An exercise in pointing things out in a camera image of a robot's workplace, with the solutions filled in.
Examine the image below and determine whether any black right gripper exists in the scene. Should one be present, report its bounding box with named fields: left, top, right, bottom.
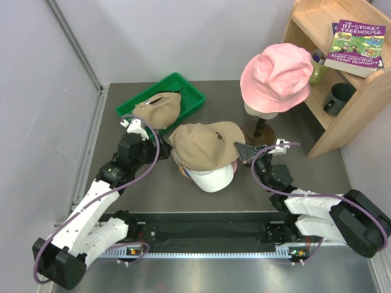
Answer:
left=236, top=142, right=274, bottom=192

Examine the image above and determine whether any pink baseball cap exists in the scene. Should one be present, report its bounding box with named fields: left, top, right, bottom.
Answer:
left=232, top=160, right=238, bottom=173

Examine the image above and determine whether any beige cap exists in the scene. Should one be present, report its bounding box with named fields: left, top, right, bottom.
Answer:
left=169, top=121, right=245, bottom=172
left=132, top=92, right=181, bottom=130

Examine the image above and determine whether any white baseball cap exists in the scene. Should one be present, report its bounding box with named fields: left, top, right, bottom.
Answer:
left=185, top=163, right=235, bottom=193

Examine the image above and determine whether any pink bucket hat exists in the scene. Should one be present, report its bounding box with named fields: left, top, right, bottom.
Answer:
left=239, top=43, right=313, bottom=114

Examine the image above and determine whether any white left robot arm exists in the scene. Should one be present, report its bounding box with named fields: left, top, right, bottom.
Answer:
left=32, top=132, right=172, bottom=290

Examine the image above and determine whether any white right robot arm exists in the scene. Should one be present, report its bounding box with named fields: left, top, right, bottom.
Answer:
left=234, top=139, right=390, bottom=258

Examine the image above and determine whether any light wooden hat stand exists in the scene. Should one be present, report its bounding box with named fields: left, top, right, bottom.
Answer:
left=178, top=165, right=191, bottom=180

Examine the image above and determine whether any green plastic tray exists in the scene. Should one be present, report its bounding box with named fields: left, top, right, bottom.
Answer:
left=116, top=73, right=206, bottom=134

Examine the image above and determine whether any black cap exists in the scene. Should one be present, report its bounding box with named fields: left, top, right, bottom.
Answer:
left=171, top=87, right=184, bottom=93

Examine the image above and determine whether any light green cup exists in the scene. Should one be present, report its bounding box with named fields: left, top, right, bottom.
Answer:
left=309, top=49, right=329, bottom=85

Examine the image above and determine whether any dark green mug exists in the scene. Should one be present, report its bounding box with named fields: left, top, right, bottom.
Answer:
left=323, top=83, right=356, bottom=117

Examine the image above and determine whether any wooden shelf unit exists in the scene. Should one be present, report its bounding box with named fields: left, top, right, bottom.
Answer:
left=282, top=0, right=391, bottom=158

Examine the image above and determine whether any purple treehouse book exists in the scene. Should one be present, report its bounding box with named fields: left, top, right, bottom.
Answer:
left=324, top=20, right=386, bottom=78

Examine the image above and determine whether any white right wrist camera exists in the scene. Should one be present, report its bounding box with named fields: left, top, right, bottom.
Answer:
left=268, top=139, right=297, bottom=156

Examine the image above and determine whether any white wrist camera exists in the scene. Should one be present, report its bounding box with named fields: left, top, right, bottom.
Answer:
left=120, top=118, right=150, bottom=141
left=268, top=139, right=297, bottom=156

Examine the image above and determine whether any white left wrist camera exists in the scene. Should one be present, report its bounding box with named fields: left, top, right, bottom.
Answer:
left=120, top=118, right=150, bottom=141

